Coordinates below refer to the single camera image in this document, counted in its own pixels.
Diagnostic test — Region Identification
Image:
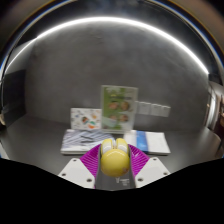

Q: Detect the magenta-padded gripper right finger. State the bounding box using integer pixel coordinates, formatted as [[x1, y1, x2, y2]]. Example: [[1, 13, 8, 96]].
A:
[[128, 143, 172, 189]]

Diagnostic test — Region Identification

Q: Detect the white wall socket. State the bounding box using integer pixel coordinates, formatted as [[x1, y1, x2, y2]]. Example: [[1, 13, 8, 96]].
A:
[[150, 103, 162, 117], [161, 104, 172, 118], [137, 101, 151, 116]]

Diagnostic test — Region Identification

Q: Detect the green menu stand sign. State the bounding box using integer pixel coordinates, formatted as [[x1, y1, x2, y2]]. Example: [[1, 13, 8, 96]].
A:
[[100, 84, 139, 132]]

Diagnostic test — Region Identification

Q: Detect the white colourful sticker card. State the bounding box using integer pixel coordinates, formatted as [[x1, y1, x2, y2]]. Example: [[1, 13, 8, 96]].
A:
[[69, 107, 103, 131]]

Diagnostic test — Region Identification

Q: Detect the yellow computer mouse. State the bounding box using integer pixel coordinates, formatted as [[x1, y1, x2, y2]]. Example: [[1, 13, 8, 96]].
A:
[[99, 137, 131, 186]]

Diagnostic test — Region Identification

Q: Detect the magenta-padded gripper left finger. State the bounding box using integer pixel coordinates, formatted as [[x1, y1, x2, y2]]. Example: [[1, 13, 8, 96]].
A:
[[57, 143, 103, 190]]

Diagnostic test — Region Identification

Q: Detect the white ceiling light strip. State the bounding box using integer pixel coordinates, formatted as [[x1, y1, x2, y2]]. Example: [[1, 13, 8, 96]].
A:
[[4, 15, 210, 76]]

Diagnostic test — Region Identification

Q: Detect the white and blue book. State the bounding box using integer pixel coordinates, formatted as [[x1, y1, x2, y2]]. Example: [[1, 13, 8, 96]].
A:
[[123, 130, 172, 156]]

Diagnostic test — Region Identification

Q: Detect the grey striped book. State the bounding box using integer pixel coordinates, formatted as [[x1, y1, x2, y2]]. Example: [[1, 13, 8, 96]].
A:
[[60, 128, 116, 156]]

